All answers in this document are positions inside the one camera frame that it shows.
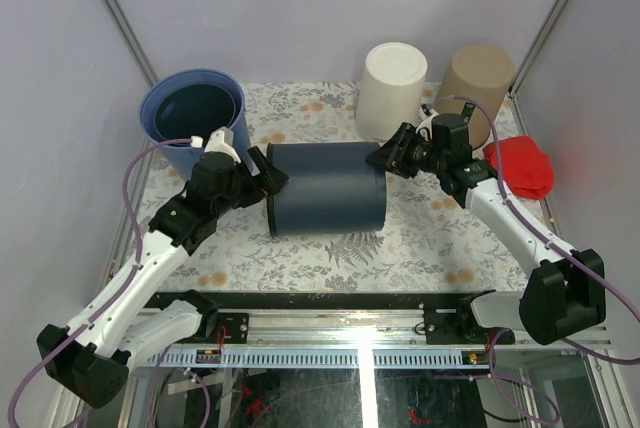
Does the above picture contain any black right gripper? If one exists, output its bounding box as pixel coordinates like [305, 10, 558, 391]
[366, 123, 447, 180]

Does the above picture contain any dark navy tall bin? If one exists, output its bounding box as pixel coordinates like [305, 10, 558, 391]
[266, 142, 387, 238]

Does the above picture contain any cream white bin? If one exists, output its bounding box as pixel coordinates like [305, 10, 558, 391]
[354, 42, 428, 142]

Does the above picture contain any light blue plastic bin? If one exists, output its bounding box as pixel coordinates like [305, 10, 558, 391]
[138, 67, 251, 182]

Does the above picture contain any dark teal bin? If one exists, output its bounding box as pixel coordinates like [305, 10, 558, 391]
[154, 84, 236, 140]

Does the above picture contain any tan cylindrical bin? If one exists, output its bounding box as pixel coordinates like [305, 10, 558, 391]
[435, 43, 515, 149]

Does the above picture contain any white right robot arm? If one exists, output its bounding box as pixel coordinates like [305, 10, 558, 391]
[366, 114, 606, 345]

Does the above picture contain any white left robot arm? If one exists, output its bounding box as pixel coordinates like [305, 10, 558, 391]
[37, 147, 289, 409]

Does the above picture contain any red crumpled cloth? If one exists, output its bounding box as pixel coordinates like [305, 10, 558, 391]
[482, 136, 554, 200]

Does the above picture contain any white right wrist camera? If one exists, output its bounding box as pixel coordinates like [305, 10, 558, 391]
[416, 104, 439, 141]

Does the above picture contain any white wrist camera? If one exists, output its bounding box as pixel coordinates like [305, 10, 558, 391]
[416, 104, 439, 141]
[204, 127, 242, 164]

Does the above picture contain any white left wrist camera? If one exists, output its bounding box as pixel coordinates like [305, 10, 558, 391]
[204, 127, 242, 164]

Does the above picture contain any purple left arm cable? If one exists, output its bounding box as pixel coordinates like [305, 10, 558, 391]
[7, 135, 204, 428]

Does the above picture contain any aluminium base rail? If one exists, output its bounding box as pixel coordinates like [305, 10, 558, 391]
[79, 305, 614, 369]

